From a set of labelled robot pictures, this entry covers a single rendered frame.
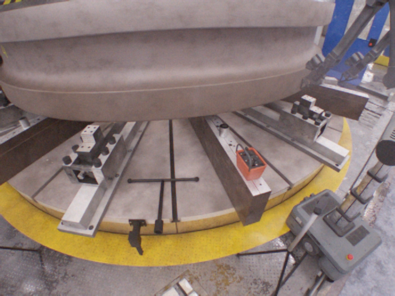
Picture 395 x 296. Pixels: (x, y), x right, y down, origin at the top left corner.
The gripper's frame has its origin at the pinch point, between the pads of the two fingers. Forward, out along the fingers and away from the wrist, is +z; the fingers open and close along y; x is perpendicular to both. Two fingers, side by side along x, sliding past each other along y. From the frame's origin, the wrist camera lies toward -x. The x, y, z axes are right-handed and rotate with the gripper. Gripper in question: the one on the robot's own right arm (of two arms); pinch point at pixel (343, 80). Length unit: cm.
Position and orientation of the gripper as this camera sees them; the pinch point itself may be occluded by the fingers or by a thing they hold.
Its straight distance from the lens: 188.4
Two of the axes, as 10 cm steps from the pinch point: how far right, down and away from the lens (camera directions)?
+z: -2.0, 3.8, 9.0
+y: -9.1, 2.6, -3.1
